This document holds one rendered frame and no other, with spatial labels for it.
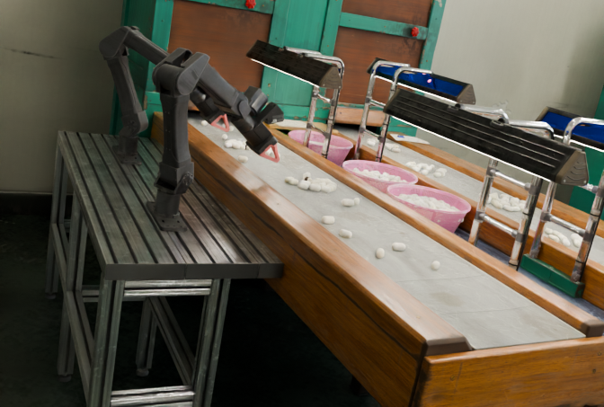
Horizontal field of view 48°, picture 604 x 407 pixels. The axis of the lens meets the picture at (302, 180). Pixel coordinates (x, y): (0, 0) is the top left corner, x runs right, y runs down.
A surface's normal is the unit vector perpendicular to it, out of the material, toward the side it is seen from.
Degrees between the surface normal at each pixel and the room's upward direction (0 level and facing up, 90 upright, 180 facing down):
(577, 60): 90
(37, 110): 90
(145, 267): 90
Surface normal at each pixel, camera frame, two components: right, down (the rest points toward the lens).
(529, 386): 0.40, 0.30
